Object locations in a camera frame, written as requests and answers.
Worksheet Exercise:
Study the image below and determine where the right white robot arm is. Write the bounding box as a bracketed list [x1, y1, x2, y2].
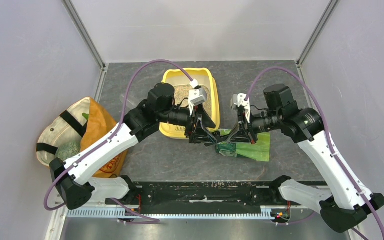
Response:
[227, 84, 384, 233]

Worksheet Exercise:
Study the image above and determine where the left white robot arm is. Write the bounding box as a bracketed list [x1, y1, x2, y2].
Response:
[49, 82, 217, 210]

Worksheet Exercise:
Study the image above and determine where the black plastic clip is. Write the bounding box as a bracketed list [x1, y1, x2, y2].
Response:
[204, 130, 229, 147]

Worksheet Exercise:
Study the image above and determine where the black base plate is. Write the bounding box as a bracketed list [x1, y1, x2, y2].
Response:
[119, 181, 288, 215]

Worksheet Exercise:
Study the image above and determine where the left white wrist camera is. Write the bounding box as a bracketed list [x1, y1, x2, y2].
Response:
[188, 79, 208, 116]

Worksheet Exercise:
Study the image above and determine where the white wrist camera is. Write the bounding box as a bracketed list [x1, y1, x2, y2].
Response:
[230, 93, 251, 123]
[188, 79, 208, 116]

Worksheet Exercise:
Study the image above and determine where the orange tote bag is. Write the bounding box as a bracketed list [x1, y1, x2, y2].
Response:
[36, 96, 116, 167]

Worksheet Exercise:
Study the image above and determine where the green litter bag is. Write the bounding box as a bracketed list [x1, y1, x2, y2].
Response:
[215, 132, 271, 162]

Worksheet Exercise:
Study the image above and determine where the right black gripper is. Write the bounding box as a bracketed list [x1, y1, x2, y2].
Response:
[226, 108, 283, 145]

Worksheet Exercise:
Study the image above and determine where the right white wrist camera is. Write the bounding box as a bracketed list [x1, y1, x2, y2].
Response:
[230, 93, 251, 123]

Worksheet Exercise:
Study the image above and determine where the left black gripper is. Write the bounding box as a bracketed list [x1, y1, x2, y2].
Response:
[158, 103, 217, 144]

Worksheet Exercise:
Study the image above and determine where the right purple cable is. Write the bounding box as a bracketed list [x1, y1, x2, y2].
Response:
[244, 66, 384, 240]

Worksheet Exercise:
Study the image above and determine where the aluminium frame rail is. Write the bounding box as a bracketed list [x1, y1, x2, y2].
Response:
[54, 185, 357, 209]

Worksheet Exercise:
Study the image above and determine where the clear plastic tube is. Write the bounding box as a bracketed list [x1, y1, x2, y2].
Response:
[119, 93, 140, 112]

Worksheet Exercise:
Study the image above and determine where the green round melon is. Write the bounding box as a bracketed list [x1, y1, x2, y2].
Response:
[55, 140, 81, 162]

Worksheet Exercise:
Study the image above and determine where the yellow litter box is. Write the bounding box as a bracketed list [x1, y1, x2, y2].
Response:
[158, 67, 221, 141]

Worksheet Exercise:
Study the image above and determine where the slotted cable duct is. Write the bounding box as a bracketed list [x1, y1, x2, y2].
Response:
[66, 207, 276, 220]

